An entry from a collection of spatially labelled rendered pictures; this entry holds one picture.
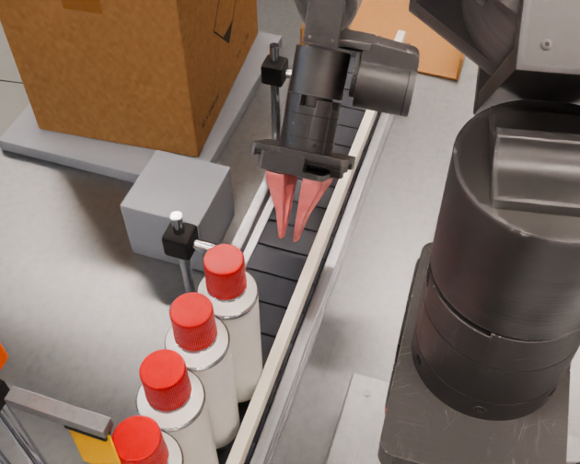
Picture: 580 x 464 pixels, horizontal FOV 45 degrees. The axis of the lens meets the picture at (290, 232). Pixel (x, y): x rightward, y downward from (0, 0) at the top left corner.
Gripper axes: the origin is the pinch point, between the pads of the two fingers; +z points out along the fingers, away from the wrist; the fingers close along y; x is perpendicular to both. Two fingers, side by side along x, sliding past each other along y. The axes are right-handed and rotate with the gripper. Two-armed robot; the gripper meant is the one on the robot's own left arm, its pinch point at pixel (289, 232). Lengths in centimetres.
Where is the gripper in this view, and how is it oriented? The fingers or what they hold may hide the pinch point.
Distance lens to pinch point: 76.5
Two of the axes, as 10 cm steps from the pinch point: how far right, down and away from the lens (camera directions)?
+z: -1.8, 9.6, 2.1
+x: 2.4, -1.7, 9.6
